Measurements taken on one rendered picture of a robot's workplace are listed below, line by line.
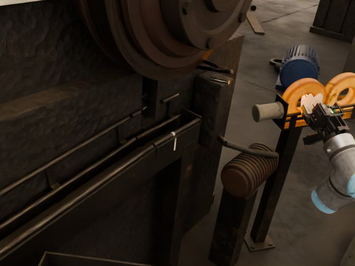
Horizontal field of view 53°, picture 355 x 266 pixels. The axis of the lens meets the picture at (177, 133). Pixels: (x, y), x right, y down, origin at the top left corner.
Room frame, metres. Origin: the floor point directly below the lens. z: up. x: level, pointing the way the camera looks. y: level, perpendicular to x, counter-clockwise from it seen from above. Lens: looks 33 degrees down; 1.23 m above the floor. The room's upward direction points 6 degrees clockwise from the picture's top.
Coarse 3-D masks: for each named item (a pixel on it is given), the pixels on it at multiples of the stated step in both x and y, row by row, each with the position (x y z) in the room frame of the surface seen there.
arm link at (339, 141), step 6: (336, 138) 0.89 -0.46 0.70; (342, 138) 0.88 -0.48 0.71; (348, 138) 0.88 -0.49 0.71; (324, 144) 0.90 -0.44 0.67; (330, 144) 0.88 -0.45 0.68; (336, 144) 0.87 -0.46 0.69; (342, 144) 0.86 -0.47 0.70; (348, 144) 0.86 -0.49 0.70; (354, 144) 0.87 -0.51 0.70; (324, 150) 0.90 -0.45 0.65; (330, 150) 0.87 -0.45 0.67
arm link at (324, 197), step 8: (328, 176) 0.85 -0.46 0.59; (320, 184) 0.86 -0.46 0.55; (328, 184) 0.83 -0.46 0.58; (312, 192) 0.87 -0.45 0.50; (320, 192) 0.84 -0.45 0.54; (328, 192) 0.81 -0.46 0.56; (336, 192) 0.80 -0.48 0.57; (312, 200) 0.85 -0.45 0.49; (320, 200) 0.82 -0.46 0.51; (328, 200) 0.81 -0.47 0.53; (336, 200) 0.80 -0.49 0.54; (344, 200) 0.79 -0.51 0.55; (352, 200) 0.83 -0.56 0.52; (320, 208) 0.82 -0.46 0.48; (328, 208) 0.81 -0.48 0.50; (336, 208) 0.81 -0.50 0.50
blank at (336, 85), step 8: (336, 80) 1.14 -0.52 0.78; (344, 80) 1.13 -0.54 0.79; (352, 80) 1.14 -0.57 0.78; (328, 88) 1.13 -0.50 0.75; (336, 88) 1.13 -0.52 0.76; (344, 88) 1.14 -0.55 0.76; (352, 88) 1.15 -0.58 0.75; (328, 96) 1.12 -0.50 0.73; (336, 96) 1.13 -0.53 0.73; (352, 96) 1.16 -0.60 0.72
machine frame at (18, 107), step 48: (48, 0) 0.69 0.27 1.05; (0, 48) 0.61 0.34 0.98; (48, 48) 0.68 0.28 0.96; (96, 48) 0.78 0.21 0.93; (240, 48) 1.23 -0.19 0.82; (0, 96) 0.59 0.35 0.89; (48, 96) 0.64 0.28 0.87; (96, 96) 0.71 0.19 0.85; (192, 96) 1.02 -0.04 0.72; (0, 144) 0.53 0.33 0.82; (48, 144) 0.60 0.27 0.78; (96, 144) 0.71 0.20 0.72; (48, 192) 0.59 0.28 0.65; (144, 192) 0.86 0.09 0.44; (192, 192) 1.09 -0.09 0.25; (0, 240) 0.49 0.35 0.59; (96, 240) 0.70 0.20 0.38; (144, 240) 0.87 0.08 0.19
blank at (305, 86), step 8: (304, 80) 1.10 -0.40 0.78; (312, 80) 1.10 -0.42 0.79; (288, 88) 1.10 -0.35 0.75; (296, 88) 1.08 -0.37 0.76; (304, 88) 1.09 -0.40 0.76; (312, 88) 1.10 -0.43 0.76; (320, 88) 1.11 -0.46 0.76; (288, 96) 1.07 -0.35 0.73; (296, 96) 1.08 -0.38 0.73; (296, 104) 1.08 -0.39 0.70; (288, 112) 1.07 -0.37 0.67; (304, 120) 1.10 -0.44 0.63
